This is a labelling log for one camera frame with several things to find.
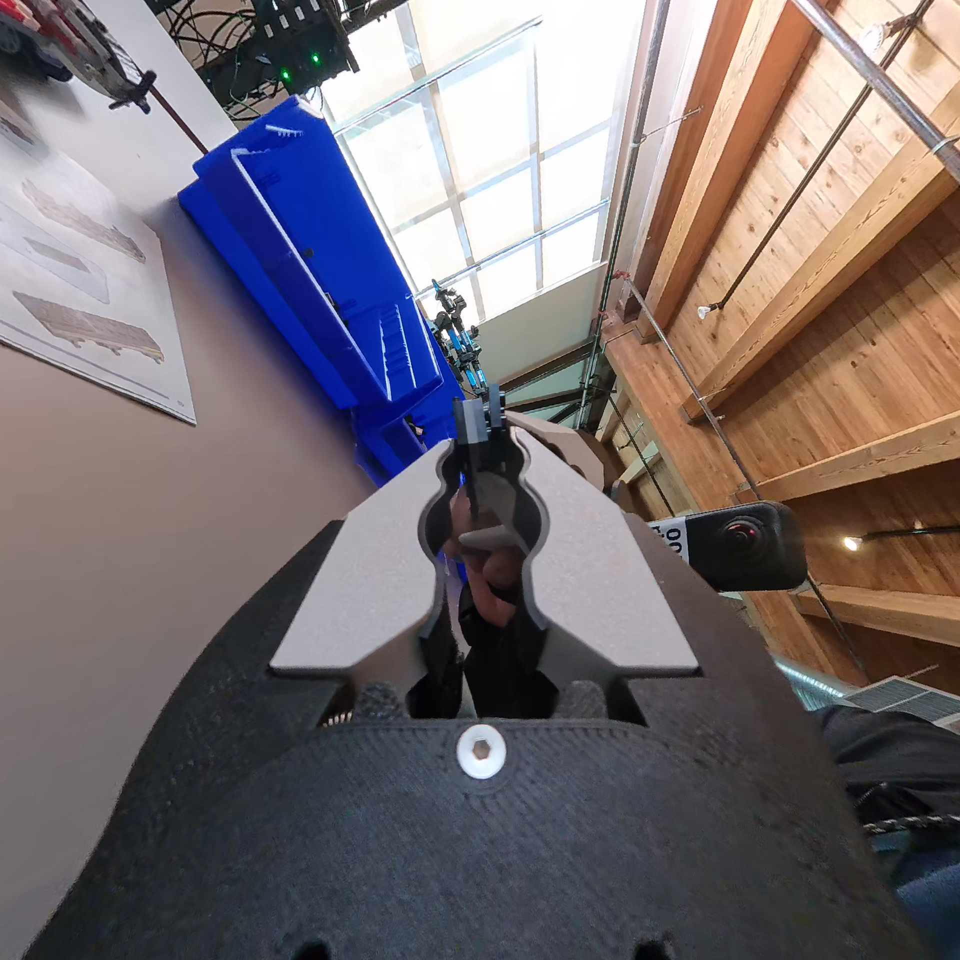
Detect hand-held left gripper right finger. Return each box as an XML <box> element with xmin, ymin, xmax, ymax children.
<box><xmin>508</xmin><ymin>424</ymin><xmax>704</xmax><ymax>696</ymax></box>

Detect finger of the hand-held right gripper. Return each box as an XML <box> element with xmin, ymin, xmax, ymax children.
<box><xmin>516</xmin><ymin>411</ymin><xmax>607</xmax><ymax>496</ymax></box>
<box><xmin>457</xmin><ymin>466</ymin><xmax>531</xmax><ymax>556</ymax></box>

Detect person's right hand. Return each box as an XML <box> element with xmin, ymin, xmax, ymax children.
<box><xmin>466</xmin><ymin>553</ymin><xmax>525</xmax><ymax>627</ymax></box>

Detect person's right forearm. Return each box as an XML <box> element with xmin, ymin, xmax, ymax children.
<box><xmin>456</xmin><ymin>592</ymin><xmax>560</xmax><ymax>720</ymax></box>

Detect large grid window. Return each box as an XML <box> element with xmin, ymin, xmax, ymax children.
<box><xmin>318</xmin><ymin>0</ymin><xmax>650</xmax><ymax>354</ymax></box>

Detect thin silver ceiling pipe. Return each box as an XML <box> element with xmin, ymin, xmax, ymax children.
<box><xmin>615</xmin><ymin>270</ymin><xmax>762</xmax><ymax>504</ymax></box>

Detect person's blue jeans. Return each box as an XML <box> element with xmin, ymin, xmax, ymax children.
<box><xmin>892</xmin><ymin>843</ymin><xmax>960</xmax><ymax>960</ymax></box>

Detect dark red cable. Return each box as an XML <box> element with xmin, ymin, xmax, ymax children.
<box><xmin>148</xmin><ymin>84</ymin><xmax>210</xmax><ymax>156</ymax></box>

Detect thick silver ceiling pipe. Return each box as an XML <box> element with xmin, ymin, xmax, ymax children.
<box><xmin>787</xmin><ymin>0</ymin><xmax>960</xmax><ymax>185</ymax></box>

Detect red grey toy brick model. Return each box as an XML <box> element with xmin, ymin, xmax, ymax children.
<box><xmin>0</xmin><ymin>0</ymin><xmax>159</xmax><ymax>115</ymax></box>

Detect black white braided cord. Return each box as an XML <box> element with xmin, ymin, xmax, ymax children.
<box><xmin>862</xmin><ymin>812</ymin><xmax>960</xmax><ymax>835</ymax></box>

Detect person's black jacket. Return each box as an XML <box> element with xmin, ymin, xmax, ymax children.
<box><xmin>813</xmin><ymin>703</ymin><xmax>960</xmax><ymax>852</ymax></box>

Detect grey air vent grille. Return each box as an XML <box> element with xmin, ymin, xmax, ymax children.
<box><xmin>840</xmin><ymin>673</ymin><xmax>960</xmax><ymax>735</ymax></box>

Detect blue black clamp stands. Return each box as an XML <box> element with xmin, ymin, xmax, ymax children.
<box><xmin>429</xmin><ymin>276</ymin><xmax>487</xmax><ymax>399</ymax></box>

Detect black lamp rail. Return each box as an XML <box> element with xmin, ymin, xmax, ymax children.
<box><xmin>708</xmin><ymin>0</ymin><xmax>942</xmax><ymax>316</ymax></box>

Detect small toy brick assembly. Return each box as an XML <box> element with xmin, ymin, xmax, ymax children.
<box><xmin>452</xmin><ymin>384</ymin><xmax>510</xmax><ymax>520</ymax></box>

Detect paper instruction booklet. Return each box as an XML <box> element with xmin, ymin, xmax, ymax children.
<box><xmin>0</xmin><ymin>75</ymin><xmax>198</xmax><ymax>427</ymax></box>

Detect silver air duct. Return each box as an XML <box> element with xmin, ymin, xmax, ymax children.
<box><xmin>772</xmin><ymin>651</ymin><xmax>860</xmax><ymax>710</ymax></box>

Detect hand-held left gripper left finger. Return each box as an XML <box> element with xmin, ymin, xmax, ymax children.
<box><xmin>268</xmin><ymin>437</ymin><xmax>462</xmax><ymax>719</ymax></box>

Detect black equipment with green lights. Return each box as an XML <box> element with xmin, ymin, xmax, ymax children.
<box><xmin>146</xmin><ymin>0</ymin><xmax>361</xmax><ymax>125</ymax></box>

